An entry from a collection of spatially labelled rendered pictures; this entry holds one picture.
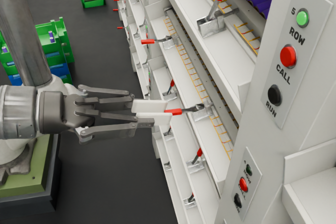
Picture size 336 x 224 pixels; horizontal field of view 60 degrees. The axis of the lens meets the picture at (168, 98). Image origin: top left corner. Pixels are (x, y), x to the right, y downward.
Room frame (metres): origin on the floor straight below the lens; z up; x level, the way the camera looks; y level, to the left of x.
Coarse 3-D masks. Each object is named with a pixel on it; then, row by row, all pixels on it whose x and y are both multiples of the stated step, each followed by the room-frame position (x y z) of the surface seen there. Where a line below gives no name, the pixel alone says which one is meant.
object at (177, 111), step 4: (176, 108) 0.41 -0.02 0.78; (180, 108) 0.41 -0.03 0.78; (184, 108) 0.41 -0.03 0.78; (188, 108) 0.42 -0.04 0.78; (192, 108) 0.42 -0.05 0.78; (196, 108) 0.42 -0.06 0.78; (168, 112) 0.40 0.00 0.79; (172, 112) 0.40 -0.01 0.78; (176, 112) 0.40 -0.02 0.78; (180, 112) 0.40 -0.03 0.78; (184, 112) 0.41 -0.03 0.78
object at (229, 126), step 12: (168, 12) 0.80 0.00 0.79; (180, 36) 0.67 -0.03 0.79; (192, 48) 0.61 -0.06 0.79; (192, 60) 0.56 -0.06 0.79; (204, 72) 0.52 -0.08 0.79; (204, 84) 0.48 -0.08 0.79; (216, 96) 0.44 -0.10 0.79; (216, 108) 0.41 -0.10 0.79; (228, 120) 0.37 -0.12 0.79; (216, 132) 0.36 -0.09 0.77; (228, 132) 0.34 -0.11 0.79; (228, 156) 0.30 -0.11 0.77
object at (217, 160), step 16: (160, 0) 0.83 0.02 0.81; (160, 16) 0.83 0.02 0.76; (176, 16) 0.81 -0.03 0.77; (160, 32) 0.75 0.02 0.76; (160, 48) 0.72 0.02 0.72; (176, 48) 0.66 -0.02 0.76; (176, 64) 0.59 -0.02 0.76; (176, 80) 0.53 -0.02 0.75; (192, 96) 0.47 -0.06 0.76; (208, 128) 0.38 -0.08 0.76; (208, 144) 0.34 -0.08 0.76; (224, 144) 0.34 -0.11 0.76; (208, 160) 0.31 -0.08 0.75; (224, 160) 0.30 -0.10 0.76; (224, 176) 0.27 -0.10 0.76
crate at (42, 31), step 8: (0, 32) 1.36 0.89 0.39; (40, 32) 1.44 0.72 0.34; (56, 32) 1.45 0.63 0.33; (0, 40) 1.35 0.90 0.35; (40, 40) 1.38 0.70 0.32; (48, 40) 1.38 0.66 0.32; (56, 40) 1.29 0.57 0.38; (0, 48) 1.27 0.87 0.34; (48, 48) 1.27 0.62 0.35; (56, 48) 1.28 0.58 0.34; (0, 56) 1.18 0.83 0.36; (8, 56) 1.19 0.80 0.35
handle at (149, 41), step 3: (141, 39) 0.66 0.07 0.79; (144, 39) 0.67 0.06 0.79; (147, 39) 0.67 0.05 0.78; (150, 39) 0.67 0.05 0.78; (153, 39) 0.67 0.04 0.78; (156, 39) 0.67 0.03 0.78; (159, 39) 0.67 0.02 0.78; (162, 39) 0.67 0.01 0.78; (165, 39) 0.68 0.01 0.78; (141, 42) 0.65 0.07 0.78; (144, 42) 0.66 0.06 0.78; (147, 42) 0.66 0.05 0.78; (150, 42) 0.66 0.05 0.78; (153, 42) 0.66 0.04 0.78
